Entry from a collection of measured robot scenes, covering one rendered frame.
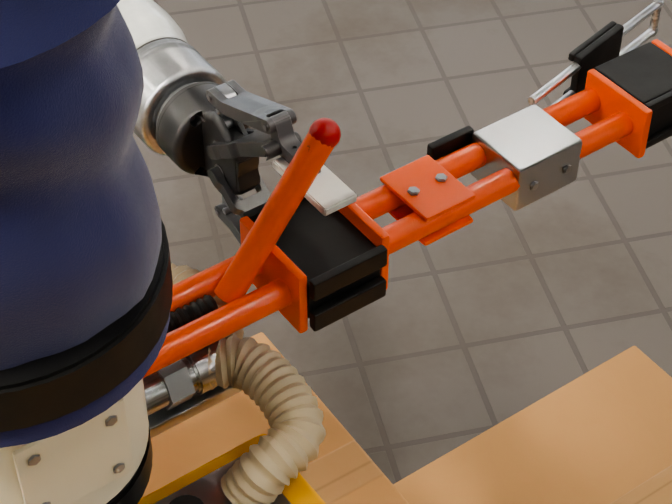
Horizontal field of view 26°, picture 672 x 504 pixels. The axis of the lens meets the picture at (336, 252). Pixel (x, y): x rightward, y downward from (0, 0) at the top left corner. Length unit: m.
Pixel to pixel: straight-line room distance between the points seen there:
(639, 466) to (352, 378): 0.90
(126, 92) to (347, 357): 1.92
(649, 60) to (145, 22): 0.44
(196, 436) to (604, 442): 0.70
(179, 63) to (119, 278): 0.41
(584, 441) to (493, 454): 0.12
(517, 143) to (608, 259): 1.75
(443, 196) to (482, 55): 2.29
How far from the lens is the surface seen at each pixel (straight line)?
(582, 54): 1.30
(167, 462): 1.37
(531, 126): 1.23
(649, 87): 1.28
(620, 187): 3.11
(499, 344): 2.75
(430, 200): 1.15
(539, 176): 1.21
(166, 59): 1.25
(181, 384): 1.10
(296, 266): 1.07
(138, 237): 0.88
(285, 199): 1.06
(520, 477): 1.87
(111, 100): 0.81
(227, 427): 1.39
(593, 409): 1.95
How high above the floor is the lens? 2.02
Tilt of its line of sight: 44 degrees down
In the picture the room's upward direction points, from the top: straight up
